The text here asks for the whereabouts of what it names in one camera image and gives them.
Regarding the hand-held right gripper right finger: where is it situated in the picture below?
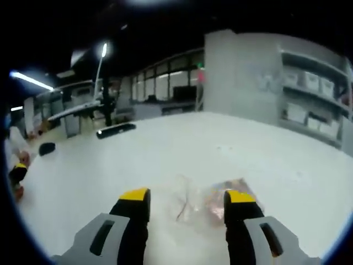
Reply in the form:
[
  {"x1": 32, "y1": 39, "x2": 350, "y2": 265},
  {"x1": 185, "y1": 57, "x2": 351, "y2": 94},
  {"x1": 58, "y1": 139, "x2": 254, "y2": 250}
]
[{"x1": 222, "y1": 189, "x2": 321, "y2": 265}]

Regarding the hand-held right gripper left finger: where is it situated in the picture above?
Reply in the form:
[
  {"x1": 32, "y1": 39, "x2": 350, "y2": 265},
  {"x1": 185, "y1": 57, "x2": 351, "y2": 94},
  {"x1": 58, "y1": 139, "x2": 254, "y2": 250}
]
[{"x1": 51, "y1": 187, "x2": 152, "y2": 265}]

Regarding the clear resealable bag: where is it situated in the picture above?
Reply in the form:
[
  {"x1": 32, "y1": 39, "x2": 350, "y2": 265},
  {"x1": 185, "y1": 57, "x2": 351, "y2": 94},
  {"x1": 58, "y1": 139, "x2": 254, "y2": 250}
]
[{"x1": 170, "y1": 173, "x2": 265, "y2": 230}]

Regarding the small black object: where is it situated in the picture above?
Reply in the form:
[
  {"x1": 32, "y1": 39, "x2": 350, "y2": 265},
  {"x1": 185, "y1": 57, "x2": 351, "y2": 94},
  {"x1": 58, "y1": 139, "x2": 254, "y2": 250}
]
[{"x1": 38, "y1": 142, "x2": 57, "y2": 156}]

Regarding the white office desk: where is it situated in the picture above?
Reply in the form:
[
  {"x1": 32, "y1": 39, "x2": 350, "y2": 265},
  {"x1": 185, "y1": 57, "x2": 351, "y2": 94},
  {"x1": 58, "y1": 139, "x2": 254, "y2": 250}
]
[{"x1": 46, "y1": 99, "x2": 116, "y2": 139}]

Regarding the black smartphone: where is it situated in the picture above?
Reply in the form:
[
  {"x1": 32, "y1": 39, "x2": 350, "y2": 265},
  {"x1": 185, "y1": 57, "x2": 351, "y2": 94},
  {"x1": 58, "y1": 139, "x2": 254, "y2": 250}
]
[{"x1": 95, "y1": 123, "x2": 137, "y2": 140}]

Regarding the black screen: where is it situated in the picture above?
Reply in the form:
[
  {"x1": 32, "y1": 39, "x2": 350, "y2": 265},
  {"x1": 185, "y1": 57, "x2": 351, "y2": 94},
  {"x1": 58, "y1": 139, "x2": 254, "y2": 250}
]
[{"x1": 173, "y1": 86, "x2": 198, "y2": 100}]

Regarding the grey metal shelving unit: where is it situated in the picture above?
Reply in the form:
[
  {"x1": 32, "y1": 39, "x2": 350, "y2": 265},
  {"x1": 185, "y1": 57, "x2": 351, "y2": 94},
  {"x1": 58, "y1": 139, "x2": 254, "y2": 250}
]
[{"x1": 278, "y1": 46, "x2": 353, "y2": 151}]

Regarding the shelf with white bins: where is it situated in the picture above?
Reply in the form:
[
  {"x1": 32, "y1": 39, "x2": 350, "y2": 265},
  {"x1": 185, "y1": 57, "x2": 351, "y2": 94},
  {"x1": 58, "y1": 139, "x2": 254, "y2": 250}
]
[{"x1": 285, "y1": 70, "x2": 343, "y2": 136}]

